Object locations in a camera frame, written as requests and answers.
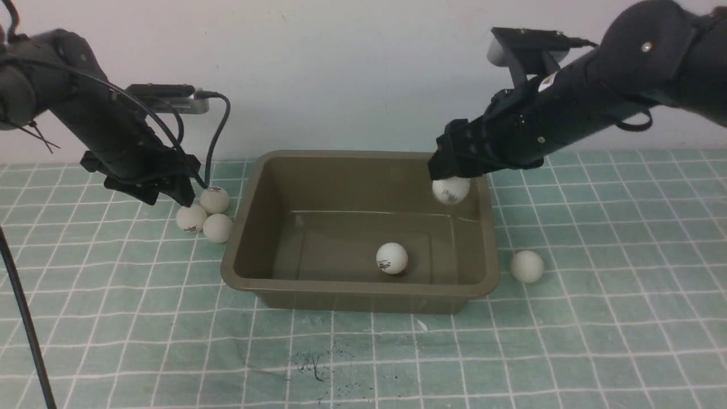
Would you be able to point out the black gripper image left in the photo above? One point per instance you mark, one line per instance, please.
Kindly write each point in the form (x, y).
(138, 164)

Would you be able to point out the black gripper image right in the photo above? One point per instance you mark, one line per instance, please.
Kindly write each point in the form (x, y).
(504, 137)

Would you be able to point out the white table-tennis ball logo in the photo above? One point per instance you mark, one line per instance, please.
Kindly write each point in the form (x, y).
(217, 228)
(451, 191)

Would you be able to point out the white table-tennis ball plain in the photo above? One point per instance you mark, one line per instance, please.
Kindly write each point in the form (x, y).
(191, 219)
(527, 266)

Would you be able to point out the white table-tennis ball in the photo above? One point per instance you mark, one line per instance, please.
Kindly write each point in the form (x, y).
(392, 258)
(214, 200)

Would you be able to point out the olive green plastic bin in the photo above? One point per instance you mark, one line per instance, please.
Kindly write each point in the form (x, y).
(310, 223)

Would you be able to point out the black stand pole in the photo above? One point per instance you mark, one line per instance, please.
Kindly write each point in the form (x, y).
(28, 324)

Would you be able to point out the teal grid tablecloth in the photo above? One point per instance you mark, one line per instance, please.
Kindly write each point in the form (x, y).
(132, 313)

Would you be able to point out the black cable image left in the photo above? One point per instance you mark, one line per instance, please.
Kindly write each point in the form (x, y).
(200, 95)

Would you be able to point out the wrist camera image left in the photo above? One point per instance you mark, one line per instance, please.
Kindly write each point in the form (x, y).
(167, 99)

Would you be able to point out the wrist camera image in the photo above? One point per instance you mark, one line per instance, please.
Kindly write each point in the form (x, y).
(527, 52)
(167, 99)

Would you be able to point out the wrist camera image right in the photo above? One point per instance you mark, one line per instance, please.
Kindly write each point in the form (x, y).
(527, 52)

